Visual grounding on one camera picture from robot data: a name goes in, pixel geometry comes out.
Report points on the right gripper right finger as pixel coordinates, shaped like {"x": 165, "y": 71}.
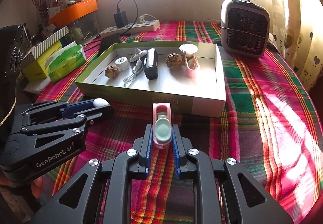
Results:
{"x": 223, "y": 188}

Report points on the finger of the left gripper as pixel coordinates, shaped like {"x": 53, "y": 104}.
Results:
{"x": 37, "y": 127}
{"x": 53, "y": 110}

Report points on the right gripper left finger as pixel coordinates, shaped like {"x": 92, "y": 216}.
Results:
{"x": 100, "y": 191}

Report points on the brown walnut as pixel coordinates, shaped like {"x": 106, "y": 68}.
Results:
{"x": 174, "y": 61}
{"x": 112, "y": 72}

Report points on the pink clip with green pad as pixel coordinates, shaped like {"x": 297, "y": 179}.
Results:
{"x": 162, "y": 125}

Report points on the black rectangular device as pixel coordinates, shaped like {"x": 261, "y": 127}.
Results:
{"x": 151, "y": 64}

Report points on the yellow box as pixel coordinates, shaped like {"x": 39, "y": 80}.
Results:
{"x": 36, "y": 70}

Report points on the green tissue pack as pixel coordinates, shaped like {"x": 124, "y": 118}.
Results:
{"x": 64, "y": 61}

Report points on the striped box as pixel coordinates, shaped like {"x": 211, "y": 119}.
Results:
{"x": 38, "y": 50}

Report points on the white round jar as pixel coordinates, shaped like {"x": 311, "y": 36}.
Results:
{"x": 122, "y": 63}

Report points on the plaid bed cloth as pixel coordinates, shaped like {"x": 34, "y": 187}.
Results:
{"x": 269, "y": 124}

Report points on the black smartphone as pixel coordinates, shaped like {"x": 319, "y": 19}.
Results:
{"x": 108, "y": 41}

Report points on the orange box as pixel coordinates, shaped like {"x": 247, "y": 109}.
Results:
{"x": 73, "y": 12}

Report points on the black charger adapter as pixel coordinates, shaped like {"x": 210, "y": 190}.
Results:
{"x": 120, "y": 18}

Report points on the brown walnut in tray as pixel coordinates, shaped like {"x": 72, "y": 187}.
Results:
{"x": 174, "y": 61}

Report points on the white power strip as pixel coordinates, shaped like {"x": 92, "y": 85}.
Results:
{"x": 148, "y": 26}

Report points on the green white cardboard tray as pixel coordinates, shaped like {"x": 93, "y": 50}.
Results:
{"x": 203, "y": 95}

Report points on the white round mirror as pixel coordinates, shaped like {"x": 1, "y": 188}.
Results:
{"x": 188, "y": 49}

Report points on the grey mini heater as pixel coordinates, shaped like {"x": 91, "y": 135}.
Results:
{"x": 244, "y": 28}

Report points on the heart pattern curtain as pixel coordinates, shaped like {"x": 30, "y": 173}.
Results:
{"x": 299, "y": 24}

